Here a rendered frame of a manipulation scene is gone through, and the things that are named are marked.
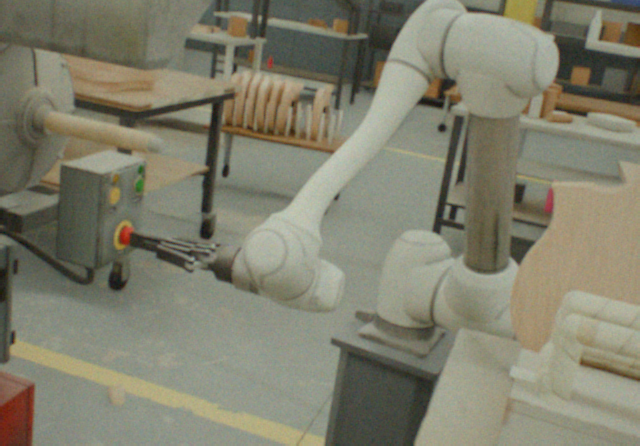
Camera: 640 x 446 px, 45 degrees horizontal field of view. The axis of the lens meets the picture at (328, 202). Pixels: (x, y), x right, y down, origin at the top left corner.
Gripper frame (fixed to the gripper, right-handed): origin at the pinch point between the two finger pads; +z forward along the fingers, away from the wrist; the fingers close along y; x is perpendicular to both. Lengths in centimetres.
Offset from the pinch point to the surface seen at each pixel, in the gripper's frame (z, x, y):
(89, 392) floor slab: 63, -98, 82
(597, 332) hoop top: -81, 23, -46
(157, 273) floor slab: 97, -98, 191
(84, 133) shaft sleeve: -3.2, 27.4, -28.3
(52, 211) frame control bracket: 15.8, 5.1, -9.0
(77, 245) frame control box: 10.7, -1.0, -7.8
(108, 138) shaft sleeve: -7.5, 27.5, -28.4
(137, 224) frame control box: 5.6, 0.9, 5.7
